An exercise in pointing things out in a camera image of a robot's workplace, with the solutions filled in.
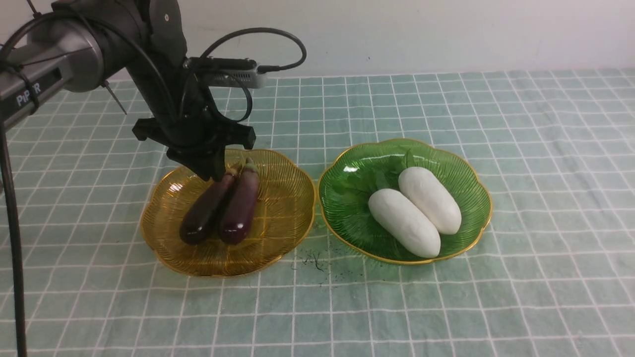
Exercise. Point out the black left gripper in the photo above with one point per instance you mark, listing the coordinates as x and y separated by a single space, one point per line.
195 141

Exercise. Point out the purple eggplant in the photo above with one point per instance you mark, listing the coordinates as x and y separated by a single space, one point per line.
199 221
238 217

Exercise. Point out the white radish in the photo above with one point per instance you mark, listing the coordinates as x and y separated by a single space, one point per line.
428 194
404 223

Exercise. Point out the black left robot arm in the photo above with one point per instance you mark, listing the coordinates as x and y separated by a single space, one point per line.
80 44

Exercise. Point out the amber plastic plate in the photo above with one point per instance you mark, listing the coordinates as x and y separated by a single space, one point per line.
284 214

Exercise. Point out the green plastic plate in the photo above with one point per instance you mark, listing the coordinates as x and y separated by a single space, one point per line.
453 171

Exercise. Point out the green checkered tablecloth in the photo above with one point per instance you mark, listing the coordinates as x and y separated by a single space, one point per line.
552 276

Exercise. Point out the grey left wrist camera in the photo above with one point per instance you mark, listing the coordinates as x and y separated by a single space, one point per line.
221 72

